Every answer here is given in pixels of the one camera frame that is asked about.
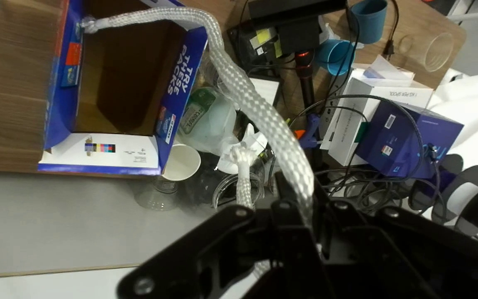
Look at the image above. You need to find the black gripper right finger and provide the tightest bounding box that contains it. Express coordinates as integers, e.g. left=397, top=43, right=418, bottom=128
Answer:
left=304, top=181, right=478, bottom=299

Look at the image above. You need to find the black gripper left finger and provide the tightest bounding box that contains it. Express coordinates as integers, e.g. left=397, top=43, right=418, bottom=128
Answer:
left=116, top=171, right=329, bottom=299

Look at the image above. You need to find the white braided rope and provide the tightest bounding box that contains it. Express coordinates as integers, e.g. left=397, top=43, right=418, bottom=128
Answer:
left=80, top=6, right=319, bottom=229

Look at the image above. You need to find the purple blue product box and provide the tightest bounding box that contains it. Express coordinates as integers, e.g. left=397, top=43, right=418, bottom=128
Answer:
left=354, top=98, right=467, bottom=179

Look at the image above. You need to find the white carton box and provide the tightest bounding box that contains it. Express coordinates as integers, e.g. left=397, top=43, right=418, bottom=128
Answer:
left=321, top=74, right=435, bottom=168

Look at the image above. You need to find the blue cardboard snack box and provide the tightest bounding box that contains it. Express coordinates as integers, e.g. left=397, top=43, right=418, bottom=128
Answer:
left=37, top=0, right=211, bottom=177

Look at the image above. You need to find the white paper cup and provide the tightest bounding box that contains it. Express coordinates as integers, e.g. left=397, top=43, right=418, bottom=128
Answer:
left=161, top=141, right=203, bottom=182

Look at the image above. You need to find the green labelled packet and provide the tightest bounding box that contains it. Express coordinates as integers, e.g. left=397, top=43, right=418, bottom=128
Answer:
left=178, top=83, right=219, bottom=136

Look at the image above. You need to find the large clear plastic cup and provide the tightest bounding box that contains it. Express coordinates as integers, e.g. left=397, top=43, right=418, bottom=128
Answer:
left=397, top=31, right=458, bottom=74

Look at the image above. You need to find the black cable bundle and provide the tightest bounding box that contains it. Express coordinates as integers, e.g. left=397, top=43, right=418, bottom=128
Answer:
left=282, top=93, right=445, bottom=212

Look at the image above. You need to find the black stand with orange ring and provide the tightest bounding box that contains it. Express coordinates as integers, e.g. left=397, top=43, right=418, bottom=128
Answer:
left=292, top=48, right=319, bottom=143

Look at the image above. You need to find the black stereo camera bar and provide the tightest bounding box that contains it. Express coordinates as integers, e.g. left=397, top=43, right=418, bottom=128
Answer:
left=231, top=0, right=352, bottom=79

